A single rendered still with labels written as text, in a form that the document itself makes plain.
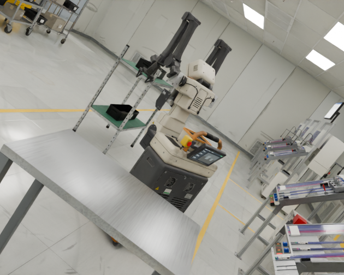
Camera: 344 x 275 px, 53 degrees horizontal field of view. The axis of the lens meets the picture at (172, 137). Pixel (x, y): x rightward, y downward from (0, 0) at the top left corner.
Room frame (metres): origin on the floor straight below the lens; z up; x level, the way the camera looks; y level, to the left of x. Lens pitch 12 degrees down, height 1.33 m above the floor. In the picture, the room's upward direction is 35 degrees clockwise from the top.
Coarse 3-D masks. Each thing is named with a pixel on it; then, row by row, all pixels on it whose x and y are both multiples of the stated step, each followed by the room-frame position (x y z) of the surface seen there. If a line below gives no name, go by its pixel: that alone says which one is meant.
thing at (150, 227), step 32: (0, 160) 0.99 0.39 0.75; (32, 160) 1.00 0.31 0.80; (64, 160) 1.14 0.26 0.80; (96, 160) 1.31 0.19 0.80; (32, 192) 1.39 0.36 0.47; (64, 192) 0.97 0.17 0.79; (96, 192) 1.08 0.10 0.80; (128, 192) 1.24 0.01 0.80; (96, 224) 0.96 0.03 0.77; (128, 224) 1.03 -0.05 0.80; (160, 224) 1.17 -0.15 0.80; (192, 224) 1.35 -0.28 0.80; (160, 256) 0.98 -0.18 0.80; (192, 256) 1.10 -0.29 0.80
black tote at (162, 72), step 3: (141, 60) 3.72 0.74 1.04; (144, 60) 3.71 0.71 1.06; (138, 63) 3.72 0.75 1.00; (141, 63) 3.71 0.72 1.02; (144, 63) 3.71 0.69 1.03; (147, 63) 3.70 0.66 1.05; (150, 63) 4.08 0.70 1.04; (135, 66) 3.72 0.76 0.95; (138, 66) 3.71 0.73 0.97; (141, 66) 3.71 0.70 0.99; (144, 66) 3.71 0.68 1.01; (147, 66) 3.70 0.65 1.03; (162, 69) 4.26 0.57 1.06; (162, 72) 4.09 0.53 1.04; (165, 72) 4.21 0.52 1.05; (153, 75) 3.88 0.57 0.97; (159, 75) 4.08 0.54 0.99; (162, 75) 4.17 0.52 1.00; (159, 78) 4.14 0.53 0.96; (162, 78) 4.24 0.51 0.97
